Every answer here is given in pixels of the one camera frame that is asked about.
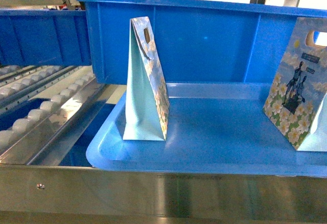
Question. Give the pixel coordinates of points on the flower gift bag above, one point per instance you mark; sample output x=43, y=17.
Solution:
x=147, y=101
x=296, y=103

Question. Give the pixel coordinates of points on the white roller conveyor track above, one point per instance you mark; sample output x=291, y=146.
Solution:
x=48, y=116

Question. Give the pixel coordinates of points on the blue plastic tray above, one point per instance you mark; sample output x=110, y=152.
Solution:
x=214, y=128

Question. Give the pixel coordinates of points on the large blue plastic bin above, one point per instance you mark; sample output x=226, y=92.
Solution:
x=197, y=41

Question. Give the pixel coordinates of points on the blue bin on rollers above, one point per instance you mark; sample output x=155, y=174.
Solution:
x=44, y=37

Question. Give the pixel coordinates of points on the steel shelf front rail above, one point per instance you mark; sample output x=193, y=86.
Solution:
x=38, y=194

